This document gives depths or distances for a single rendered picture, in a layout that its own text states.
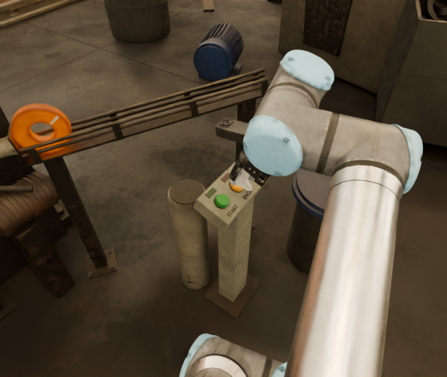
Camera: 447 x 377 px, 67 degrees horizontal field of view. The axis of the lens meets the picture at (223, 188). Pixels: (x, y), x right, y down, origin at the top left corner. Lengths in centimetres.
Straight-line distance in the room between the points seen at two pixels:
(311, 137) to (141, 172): 155
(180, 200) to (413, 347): 101
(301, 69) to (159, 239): 121
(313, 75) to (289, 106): 8
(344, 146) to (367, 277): 18
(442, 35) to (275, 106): 151
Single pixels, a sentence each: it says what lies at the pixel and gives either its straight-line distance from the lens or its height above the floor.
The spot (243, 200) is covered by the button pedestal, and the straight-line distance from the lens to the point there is 95.
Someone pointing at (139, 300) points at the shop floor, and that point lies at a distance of 147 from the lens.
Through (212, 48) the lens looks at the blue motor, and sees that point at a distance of 255.
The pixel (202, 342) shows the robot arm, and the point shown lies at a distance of 88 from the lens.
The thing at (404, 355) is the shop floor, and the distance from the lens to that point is 150.
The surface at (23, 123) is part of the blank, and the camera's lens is 110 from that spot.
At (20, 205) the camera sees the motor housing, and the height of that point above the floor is 51.
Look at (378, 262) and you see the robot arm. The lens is 39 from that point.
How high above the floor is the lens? 128
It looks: 45 degrees down
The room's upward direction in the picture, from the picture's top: straight up
